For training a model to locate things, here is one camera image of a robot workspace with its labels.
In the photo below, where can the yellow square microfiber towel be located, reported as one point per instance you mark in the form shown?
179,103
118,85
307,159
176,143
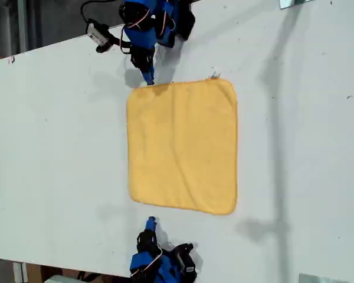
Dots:
183,141

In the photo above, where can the brown cardboard box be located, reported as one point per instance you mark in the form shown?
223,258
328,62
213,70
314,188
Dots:
35,272

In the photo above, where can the white table leg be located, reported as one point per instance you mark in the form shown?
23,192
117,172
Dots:
20,272

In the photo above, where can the camera black stalk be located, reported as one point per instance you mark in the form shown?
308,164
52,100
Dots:
119,42
168,253

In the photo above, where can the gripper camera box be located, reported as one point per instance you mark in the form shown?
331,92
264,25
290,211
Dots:
187,262
98,35

